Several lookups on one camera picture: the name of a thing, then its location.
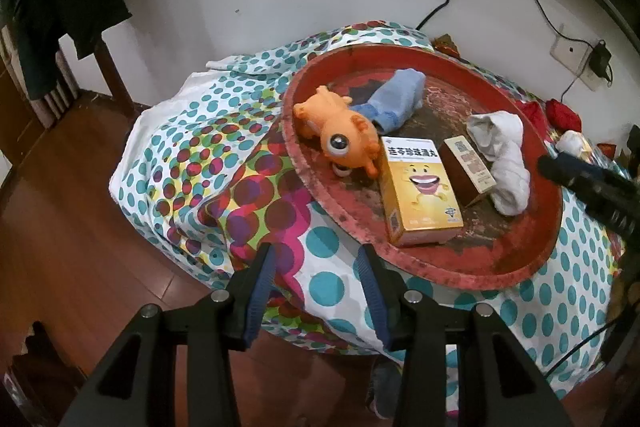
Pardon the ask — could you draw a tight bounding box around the round red tray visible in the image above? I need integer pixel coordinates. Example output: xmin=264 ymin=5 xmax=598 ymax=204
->
xmin=281 ymin=43 xmax=565 ymax=292

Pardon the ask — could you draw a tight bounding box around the yellow smiley medicine box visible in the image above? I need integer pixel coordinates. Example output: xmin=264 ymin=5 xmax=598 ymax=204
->
xmin=380 ymin=136 xmax=464 ymax=248

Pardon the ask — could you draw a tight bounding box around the brown cardboard box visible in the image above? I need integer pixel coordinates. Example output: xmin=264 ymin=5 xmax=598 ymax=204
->
xmin=443 ymin=135 xmax=497 ymax=208

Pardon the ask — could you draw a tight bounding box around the fluffy white sock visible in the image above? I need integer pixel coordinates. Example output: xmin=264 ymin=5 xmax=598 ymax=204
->
xmin=466 ymin=110 xmax=531 ymax=216

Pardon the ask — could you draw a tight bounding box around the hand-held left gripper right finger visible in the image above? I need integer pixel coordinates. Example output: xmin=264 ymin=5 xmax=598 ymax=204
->
xmin=356 ymin=244 xmax=571 ymax=427

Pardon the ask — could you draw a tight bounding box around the polka dot tablecloth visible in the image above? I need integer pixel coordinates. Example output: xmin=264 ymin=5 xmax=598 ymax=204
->
xmin=109 ymin=19 xmax=626 ymax=408

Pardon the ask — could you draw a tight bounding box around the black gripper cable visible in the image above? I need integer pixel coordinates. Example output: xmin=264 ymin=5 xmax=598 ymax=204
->
xmin=539 ymin=321 xmax=621 ymax=381

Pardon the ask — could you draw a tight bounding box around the small red gold ornament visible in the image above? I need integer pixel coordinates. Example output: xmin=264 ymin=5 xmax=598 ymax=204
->
xmin=432 ymin=34 xmax=463 ymax=58

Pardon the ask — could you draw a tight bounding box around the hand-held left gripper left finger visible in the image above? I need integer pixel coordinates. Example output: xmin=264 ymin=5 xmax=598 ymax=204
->
xmin=65 ymin=243 xmax=277 ymax=427

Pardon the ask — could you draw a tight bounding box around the red embroidered cloth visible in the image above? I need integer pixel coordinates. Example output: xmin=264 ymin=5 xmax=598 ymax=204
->
xmin=515 ymin=99 xmax=544 ymax=124

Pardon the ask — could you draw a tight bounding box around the knotted white sock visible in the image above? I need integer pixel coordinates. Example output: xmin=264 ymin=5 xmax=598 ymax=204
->
xmin=556 ymin=130 xmax=596 ymax=158

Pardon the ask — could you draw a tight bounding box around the black plug-in charger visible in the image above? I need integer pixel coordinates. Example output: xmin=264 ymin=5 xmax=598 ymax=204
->
xmin=589 ymin=40 xmax=614 ymax=82

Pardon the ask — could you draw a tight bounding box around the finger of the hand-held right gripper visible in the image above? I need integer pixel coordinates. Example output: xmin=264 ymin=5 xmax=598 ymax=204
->
xmin=537 ymin=152 xmax=640 ymax=253

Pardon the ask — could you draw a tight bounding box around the red knit sock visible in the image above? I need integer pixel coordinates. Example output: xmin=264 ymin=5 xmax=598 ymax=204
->
xmin=545 ymin=98 xmax=582 ymax=131

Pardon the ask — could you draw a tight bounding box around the orange big-eyed toy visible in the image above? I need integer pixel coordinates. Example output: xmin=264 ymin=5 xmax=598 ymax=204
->
xmin=292 ymin=87 xmax=383 ymax=180

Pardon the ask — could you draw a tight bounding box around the thin black charger cable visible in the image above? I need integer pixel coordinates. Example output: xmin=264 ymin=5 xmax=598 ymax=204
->
xmin=559 ymin=74 xmax=584 ymax=104

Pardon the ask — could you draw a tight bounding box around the grey shoe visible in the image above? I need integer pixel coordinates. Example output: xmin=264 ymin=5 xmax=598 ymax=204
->
xmin=365 ymin=354 xmax=406 ymax=419

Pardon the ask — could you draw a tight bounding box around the light blue sock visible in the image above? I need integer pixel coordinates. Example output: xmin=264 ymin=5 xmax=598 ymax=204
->
xmin=350 ymin=68 xmax=427 ymax=134

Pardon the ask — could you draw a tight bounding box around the dark wooden furniture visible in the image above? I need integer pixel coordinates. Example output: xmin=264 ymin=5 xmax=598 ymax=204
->
xmin=0 ymin=321 xmax=87 ymax=427

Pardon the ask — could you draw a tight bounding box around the wooden chair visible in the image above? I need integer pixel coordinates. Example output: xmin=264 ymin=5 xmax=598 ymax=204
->
xmin=0 ymin=22 xmax=137 ymax=168

